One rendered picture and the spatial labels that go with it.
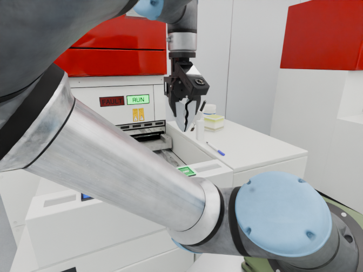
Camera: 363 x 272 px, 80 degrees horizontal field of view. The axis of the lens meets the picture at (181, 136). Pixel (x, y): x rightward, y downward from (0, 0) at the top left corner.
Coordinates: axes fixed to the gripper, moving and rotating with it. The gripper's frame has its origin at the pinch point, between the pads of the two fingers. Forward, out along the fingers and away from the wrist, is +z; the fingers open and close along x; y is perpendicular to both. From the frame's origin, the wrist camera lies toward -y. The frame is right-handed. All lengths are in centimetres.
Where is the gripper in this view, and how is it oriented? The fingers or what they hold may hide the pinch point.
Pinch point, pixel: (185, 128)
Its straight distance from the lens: 60.4
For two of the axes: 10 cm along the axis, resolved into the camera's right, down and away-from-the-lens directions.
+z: 0.0, 9.5, 3.2
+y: -4.1, -2.9, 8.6
